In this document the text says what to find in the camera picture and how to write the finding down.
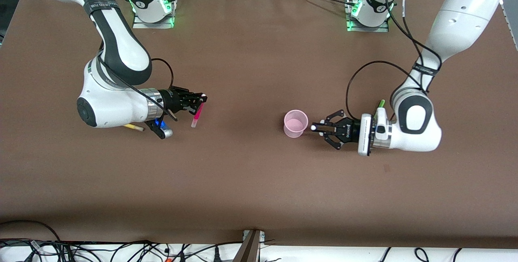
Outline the pink marker pen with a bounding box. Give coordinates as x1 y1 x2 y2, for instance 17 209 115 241
191 93 206 128

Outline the pink mesh pen holder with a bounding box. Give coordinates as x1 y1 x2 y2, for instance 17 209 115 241
284 110 309 138

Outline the brown support beam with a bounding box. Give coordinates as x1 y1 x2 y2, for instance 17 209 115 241
234 230 261 262

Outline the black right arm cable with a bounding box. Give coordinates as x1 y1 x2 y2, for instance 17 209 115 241
97 57 175 122

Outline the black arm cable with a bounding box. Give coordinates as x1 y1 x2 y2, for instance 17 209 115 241
97 57 175 122
345 0 442 122

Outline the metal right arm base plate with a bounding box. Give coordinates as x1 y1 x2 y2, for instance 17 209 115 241
132 0 176 29

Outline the black left arm strap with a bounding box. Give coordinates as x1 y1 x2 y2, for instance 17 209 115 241
412 63 442 78

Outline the black arm strap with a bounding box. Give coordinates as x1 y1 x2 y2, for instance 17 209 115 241
83 0 121 12
412 63 442 78

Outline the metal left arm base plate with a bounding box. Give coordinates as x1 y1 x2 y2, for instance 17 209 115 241
345 0 390 33

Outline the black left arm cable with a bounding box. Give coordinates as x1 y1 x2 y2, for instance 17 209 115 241
345 0 442 122

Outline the black right arm strap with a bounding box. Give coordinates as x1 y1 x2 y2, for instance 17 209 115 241
83 0 121 12

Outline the metal beam bracket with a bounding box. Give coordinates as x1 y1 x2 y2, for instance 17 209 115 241
242 230 266 245

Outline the black tangled floor cable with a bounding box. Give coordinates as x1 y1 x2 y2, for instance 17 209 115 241
61 239 243 262

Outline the black looped floor cable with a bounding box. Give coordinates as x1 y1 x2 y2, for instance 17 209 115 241
0 220 62 251

